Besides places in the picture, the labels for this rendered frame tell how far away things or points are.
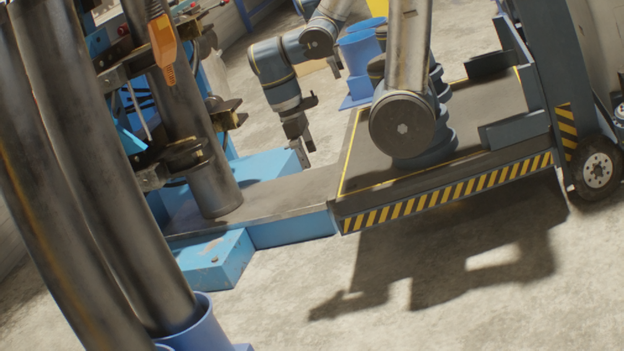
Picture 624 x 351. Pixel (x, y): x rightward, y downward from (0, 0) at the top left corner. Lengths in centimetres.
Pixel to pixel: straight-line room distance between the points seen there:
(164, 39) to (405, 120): 75
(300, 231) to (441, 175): 90
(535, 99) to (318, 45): 75
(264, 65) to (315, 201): 96
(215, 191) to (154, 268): 140
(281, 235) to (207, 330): 121
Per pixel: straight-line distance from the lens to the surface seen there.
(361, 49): 469
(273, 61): 239
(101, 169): 198
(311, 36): 235
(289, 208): 325
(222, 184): 342
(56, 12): 194
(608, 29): 254
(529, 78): 249
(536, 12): 253
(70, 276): 179
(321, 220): 322
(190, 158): 323
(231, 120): 353
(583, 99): 265
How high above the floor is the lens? 132
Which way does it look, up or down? 18 degrees down
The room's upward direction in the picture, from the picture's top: 22 degrees counter-clockwise
